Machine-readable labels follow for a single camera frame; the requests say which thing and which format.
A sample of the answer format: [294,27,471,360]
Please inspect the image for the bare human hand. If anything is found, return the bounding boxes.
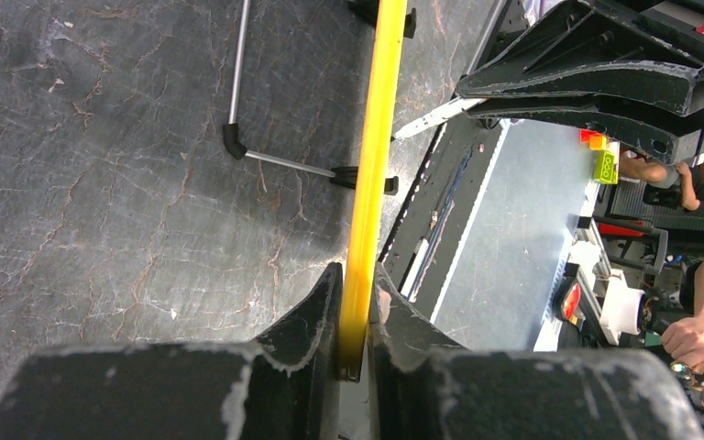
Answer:
[661,315,704,367]

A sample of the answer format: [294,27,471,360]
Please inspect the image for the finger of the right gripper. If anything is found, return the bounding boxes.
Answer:
[467,96,701,164]
[455,0,704,117]

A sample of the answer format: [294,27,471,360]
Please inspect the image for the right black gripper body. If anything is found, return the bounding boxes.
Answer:
[607,1,704,164]

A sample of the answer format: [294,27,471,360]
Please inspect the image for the red emergency stop button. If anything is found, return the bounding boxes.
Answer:
[552,277,582,321]

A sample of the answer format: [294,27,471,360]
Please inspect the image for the green lego bricks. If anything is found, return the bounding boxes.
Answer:
[593,150,619,185]

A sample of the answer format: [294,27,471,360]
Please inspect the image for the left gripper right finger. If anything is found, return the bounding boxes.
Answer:
[368,265,704,439]

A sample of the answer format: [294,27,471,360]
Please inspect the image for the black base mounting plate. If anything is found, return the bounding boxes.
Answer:
[379,0,526,305]

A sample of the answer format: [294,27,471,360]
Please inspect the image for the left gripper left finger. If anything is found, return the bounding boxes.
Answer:
[0,263,343,439]

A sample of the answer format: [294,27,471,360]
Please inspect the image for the yellow framed whiteboard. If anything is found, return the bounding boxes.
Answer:
[222,1,417,382]

